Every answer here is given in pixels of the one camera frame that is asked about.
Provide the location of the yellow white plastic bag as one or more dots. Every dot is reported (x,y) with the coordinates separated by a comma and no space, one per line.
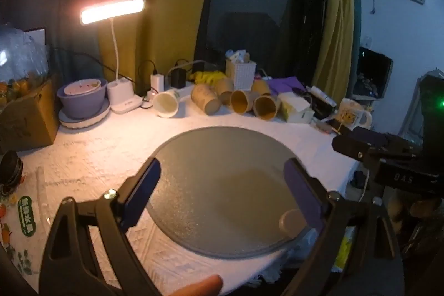
(344,247)

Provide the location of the clear bag of oranges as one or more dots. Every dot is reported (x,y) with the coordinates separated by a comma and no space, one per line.
(17,63)

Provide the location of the white desk lamp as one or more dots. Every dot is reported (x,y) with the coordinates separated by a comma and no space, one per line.
(114,10)

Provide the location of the small white cup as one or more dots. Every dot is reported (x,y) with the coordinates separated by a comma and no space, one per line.
(291,221)

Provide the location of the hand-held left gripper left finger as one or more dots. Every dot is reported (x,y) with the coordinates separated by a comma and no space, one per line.
(145,192)

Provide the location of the round grey mat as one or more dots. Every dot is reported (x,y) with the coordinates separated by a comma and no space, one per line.
(215,185)

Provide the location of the clear printed plastic bag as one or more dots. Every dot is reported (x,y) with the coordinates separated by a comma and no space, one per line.
(20,212)

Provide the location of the white charger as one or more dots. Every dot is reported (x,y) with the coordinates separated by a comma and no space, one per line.
(157,82)

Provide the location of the pale blue plate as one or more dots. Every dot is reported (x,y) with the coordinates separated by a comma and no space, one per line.
(83,122)

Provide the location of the person's right hand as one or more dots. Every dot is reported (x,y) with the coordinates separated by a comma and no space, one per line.
(423,207)

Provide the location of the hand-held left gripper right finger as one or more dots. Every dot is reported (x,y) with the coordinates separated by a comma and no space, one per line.
(303,195)

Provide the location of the purple bowl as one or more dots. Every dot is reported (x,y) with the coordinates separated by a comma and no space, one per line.
(81,105)

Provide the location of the white mug with yellow print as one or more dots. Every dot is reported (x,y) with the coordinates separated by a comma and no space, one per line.
(352,114)

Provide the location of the narrow yellow curtain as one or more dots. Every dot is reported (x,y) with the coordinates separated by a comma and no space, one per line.
(338,22)

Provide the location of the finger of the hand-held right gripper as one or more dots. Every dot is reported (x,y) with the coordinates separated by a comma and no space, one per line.
(350,147)
(374,136)

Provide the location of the tall brown cup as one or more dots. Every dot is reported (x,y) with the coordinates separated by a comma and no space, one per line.
(204,98)

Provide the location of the white cup with print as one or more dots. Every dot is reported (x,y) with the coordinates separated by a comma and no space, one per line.
(166,103)

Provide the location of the black round object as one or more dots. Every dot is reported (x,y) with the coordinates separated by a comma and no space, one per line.
(10,171)

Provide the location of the purple cloth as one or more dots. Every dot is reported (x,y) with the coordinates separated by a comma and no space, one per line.
(282,84)

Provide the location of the yellow cloth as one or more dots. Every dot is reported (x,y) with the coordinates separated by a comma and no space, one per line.
(208,76)

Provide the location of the cardboard box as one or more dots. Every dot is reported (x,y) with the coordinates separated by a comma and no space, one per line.
(27,122)

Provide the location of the black power adapter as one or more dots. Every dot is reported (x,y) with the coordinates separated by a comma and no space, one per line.
(178,78)

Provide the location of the white tissue box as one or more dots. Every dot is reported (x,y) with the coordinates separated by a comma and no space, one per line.
(295,107)

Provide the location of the black monitor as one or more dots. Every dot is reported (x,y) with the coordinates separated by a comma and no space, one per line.
(374,72)

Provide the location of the white woven basket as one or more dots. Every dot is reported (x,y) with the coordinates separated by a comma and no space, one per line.
(241,74)

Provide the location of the small pale bowl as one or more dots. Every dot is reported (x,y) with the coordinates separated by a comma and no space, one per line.
(83,88)

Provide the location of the wide yellow curtain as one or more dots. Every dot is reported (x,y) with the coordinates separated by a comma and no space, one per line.
(166,4)

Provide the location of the person's left hand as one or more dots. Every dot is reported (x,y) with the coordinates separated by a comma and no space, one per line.
(199,287)

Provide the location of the white tube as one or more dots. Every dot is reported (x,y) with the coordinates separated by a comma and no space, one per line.
(322,95)

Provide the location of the white tablecloth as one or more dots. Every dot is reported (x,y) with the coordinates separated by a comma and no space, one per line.
(97,157)

